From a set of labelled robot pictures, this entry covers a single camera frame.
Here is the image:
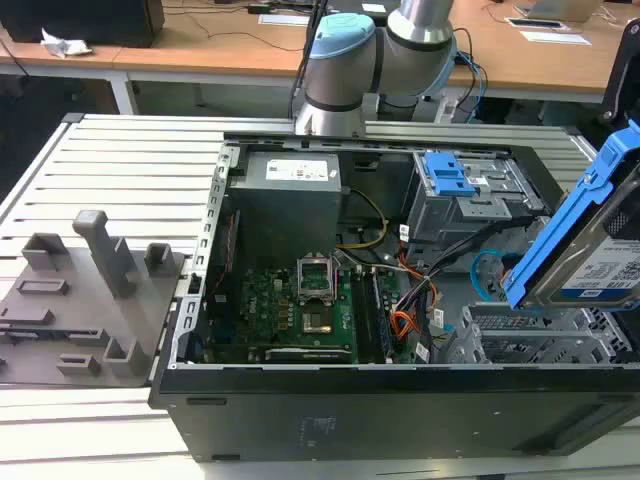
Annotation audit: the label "hard disk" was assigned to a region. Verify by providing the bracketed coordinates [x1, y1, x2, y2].
[502, 118, 640, 314]

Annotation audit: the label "grey metal disk bay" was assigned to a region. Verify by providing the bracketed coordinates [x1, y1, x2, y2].
[443, 302, 627, 365]

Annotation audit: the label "white paper sheet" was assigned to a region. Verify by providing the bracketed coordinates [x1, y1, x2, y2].
[518, 29, 592, 47]
[257, 13, 312, 27]

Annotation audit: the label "blue plastic drive latch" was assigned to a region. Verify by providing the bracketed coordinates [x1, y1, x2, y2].
[422, 151, 476, 198]

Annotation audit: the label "grey optical drive cage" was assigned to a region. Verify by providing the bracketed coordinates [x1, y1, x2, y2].
[404, 149, 547, 274]

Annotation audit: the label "black waste bin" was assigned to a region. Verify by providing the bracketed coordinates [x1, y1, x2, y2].
[378, 94, 419, 122]

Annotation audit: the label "black RAM stick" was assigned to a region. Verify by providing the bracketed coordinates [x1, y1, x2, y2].
[370, 267, 395, 362]
[349, 267, 382, 364]

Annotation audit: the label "grey power supply unit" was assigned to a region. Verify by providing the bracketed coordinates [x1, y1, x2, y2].
[227, 151, 344, 262]

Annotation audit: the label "metal socket cover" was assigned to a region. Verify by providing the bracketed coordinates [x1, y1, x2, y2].
[296, 254, 336, 304]

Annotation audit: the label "CPU socket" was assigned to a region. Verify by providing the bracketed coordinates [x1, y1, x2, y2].
[301, 307, 335, 336]

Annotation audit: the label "wooden desk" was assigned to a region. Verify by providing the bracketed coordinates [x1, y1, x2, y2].
[0, 0, 640, 117]

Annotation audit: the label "black open PC case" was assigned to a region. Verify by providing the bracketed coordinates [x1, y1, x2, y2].
[148, 130, 640, 464]

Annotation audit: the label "green motherboard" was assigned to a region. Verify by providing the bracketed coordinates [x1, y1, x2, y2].
[207, 267, 416, 365]

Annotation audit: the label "black box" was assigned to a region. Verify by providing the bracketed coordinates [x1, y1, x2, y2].
[0, 0, 166, 49]

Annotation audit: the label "crumpled white paper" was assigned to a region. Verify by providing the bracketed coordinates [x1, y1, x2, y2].
[40, 27, 94, 59]

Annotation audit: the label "grey parts rack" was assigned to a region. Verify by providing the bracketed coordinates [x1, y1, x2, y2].
[0, 209, 190, 387]

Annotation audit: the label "blue cables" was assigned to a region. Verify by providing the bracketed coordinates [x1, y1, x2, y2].
[453, 48, 489, 124]

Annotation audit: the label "black cable bundle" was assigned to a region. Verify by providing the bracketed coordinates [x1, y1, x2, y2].
[421, 214, 547, 282]

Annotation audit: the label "blue disk wire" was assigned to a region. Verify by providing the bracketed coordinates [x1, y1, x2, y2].
[471, 249, 512, 304]

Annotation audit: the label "yellow and black wires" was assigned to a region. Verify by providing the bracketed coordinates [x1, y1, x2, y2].
[335, 187, 391, 251]

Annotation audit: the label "thin black arm cables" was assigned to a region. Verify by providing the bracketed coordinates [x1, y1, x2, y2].
[291, 0, 330, 117]

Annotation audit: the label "orange wire bundle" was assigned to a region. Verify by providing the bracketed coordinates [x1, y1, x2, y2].
[391, 259, 442, 352]

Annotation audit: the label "thin red wire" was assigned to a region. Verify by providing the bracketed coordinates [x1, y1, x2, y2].
[207, 209, 242, 301]

